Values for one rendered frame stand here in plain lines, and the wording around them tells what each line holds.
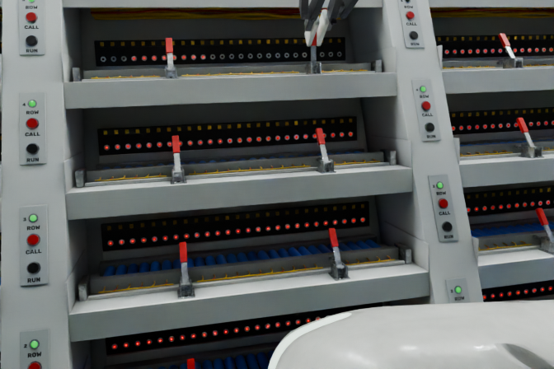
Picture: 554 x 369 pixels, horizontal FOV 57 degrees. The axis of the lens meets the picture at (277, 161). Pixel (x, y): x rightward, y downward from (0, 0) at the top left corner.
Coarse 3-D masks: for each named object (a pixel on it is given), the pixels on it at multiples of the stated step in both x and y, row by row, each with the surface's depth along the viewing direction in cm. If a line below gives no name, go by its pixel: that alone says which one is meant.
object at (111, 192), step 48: (144, 144) 102; (192, 144) 104; (240, 144) 106; (288, 144) 109; (336, 144) 110; (384, 144) 105; (96, 192) 82; (144, 192) 84; (192, 192) 86; (240, 192) 87; (288, 192) 89; (336, 192) 91; (384, 192) 93
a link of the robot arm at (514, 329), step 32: (320, 320) 25; (352, 320) 23; (384, 320) 22; (416, 320) 22; (448, 320) 22; (480, 320) 22; (512, 320) 22; (544, 320) 23; (288, 352) 22; (320, 352) 21; (352, 352) 20; (384, 352) 20; (416, 352) 19; (448, 352) 19; (480, 352) 19; (512, 352) 20; (544, 352) 20
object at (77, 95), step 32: (64, 64) 86; (192, 64) 108; (224, 64) 109; (256, 64) 111; (288, 64) 112; (384, 64) 102; (64, 96) 85; (96, 96) 87; (128, 96) 88; (160, 96) 89; (192, 96) 90; (224, 96) 91; (256, 96) 92; (288, 96) 94; (320, 96) 95; (352, 96) 96
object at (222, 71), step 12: (84, 72) 93; (96, 72) 93; (108, 72) 94; (120, 72) 94; (132, 72) 95; (144, 72) 95; (156, 72) 96; (180, 72) 96; (192, 72) 97; (204, 72) 97; (216, 72) 98; (228, 72) 98; (240, 72) 98; (252, 72) 99; (264, 72) 100; (276, 72) 98; (288, 72) 99; (300, 72) 101
